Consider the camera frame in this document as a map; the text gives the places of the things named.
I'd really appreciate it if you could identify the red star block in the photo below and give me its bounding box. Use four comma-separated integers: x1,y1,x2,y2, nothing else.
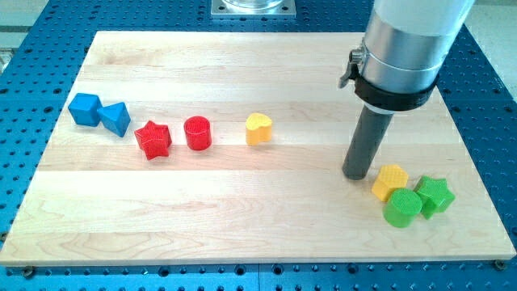
134,120,172,160

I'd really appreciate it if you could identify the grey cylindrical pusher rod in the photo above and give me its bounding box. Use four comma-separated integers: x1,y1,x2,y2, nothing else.
342,106,393,180

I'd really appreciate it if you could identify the blue perforated metal table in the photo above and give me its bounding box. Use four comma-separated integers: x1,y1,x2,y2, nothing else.
1,1,516,290

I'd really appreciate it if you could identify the blue triangle block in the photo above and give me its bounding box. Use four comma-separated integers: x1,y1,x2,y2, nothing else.
97,102,131,137

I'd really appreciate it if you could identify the yellow hexagon block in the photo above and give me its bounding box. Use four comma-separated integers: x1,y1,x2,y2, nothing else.
372,164,409,202

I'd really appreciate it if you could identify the blue cube block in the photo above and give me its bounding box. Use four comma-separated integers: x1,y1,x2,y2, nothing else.
68,93,102,127

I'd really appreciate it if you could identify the green star block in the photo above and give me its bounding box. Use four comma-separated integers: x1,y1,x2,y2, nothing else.
414,175,456,220

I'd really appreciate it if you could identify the green cylinder block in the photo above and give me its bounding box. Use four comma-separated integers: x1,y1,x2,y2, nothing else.
383,188,422,228

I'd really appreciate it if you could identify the yellow heart block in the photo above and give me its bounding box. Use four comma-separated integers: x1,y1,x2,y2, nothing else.
246,112,273,146

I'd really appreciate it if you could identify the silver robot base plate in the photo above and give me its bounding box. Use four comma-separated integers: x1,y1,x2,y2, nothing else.
210,0,296,19

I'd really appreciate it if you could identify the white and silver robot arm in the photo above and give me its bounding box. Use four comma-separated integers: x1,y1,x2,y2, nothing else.
338,0,474,112

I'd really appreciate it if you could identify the red cylinder block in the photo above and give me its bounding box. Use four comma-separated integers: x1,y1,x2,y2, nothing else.
183,116,212,150

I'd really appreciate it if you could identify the light wooden board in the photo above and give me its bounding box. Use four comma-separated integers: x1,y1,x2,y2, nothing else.
1,31,515,266

